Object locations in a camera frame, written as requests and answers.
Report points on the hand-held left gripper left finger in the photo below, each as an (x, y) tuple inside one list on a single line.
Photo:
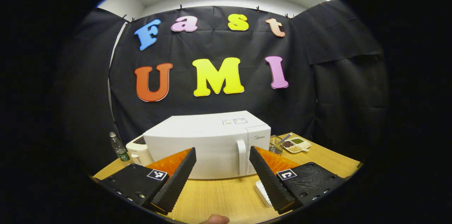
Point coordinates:
[(174, 185)]

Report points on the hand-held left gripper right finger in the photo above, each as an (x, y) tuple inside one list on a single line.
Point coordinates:
[(270, 185)]

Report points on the white microwave oven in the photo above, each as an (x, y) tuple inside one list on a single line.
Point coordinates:
[(208, 139)]

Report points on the small white plastic tray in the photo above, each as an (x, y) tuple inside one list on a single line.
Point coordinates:
[(262, 193)]

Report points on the divided dish of beans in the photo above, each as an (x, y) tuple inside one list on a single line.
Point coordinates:
[(297, 144)]

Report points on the white toaster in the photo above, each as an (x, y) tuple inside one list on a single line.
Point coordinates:
[(137, 151)]

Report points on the clear plastic water bottle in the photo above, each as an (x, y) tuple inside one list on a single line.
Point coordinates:
[(119, 148)]

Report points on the black backdrop cloth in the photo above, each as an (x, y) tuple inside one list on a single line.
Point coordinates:
[(335, 86)]

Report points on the row of small cloth clips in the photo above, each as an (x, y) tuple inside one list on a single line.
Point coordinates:
[(180, 7)]

